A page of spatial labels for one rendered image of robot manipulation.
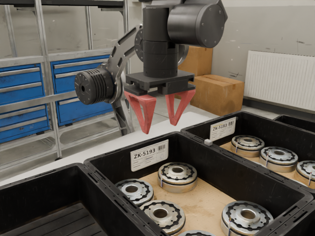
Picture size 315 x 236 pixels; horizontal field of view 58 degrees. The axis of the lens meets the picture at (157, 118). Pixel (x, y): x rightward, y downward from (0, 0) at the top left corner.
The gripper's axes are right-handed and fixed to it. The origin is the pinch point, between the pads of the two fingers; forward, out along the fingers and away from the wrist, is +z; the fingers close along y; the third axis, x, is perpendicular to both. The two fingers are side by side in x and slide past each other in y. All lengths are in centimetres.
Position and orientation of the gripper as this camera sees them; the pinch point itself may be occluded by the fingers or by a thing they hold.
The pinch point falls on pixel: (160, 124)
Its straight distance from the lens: 50.3
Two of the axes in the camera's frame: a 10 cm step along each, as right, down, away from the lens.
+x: -6.0, -2.9, 7.4
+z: -0.1, 9.3, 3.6
